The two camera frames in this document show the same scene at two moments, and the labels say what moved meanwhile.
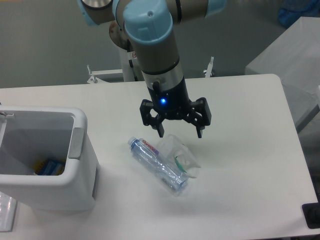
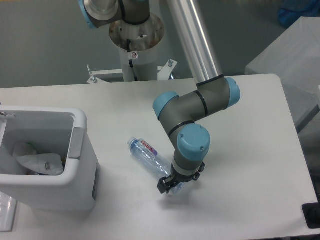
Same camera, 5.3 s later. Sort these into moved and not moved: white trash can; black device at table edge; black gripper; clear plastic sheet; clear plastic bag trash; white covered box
Moved: clear plastic bag trash; black gripper
Not moved: white covered box; black device at table edge; white trash can; clear plastic sheet
